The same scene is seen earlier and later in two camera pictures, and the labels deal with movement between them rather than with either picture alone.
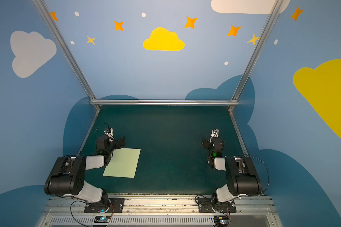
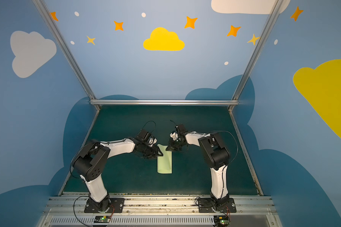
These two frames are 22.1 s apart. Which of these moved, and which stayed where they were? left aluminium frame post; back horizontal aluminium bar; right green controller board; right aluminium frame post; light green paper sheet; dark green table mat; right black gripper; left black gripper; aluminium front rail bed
Moved: left black gripper; light green paper sheet; right black gripper
Stayed: aluminium front rail bed; right green controller board; back horizontal aluminium bar; left aluminium frame post; dark green table mat; right aluminium frame post
